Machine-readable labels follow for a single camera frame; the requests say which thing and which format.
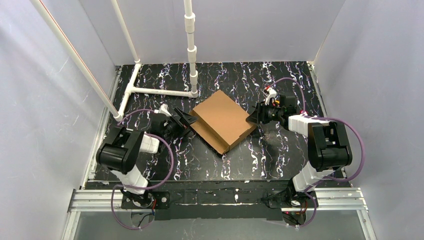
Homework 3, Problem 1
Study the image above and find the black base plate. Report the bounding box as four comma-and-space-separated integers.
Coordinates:
119, 180, 319, 224

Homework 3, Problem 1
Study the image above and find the white pvc pipe frame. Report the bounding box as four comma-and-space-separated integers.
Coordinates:
29, 0, 200, 123

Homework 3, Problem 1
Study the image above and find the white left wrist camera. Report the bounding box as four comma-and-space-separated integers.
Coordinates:
154, 103, 171, 117

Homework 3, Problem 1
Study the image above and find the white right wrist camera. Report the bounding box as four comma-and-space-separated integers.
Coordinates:
264, 86, 277, 106

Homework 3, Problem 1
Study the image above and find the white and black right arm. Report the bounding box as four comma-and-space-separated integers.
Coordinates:
246, 95, 353, 193

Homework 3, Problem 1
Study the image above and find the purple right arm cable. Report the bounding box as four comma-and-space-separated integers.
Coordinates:
266, 77, 366, 229

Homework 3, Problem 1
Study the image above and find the aluminium rail frame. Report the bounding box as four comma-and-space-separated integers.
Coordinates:
67, 181, 377, 240

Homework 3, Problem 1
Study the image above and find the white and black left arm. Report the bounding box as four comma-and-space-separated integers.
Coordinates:
95, 104, 198, 195

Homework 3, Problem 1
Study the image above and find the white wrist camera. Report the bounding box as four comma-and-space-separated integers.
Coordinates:
264, 86, 277, 106
154, 103, 171, 117

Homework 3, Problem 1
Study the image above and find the brown cardboard box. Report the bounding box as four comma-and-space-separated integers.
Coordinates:
189, 90, 257, 155

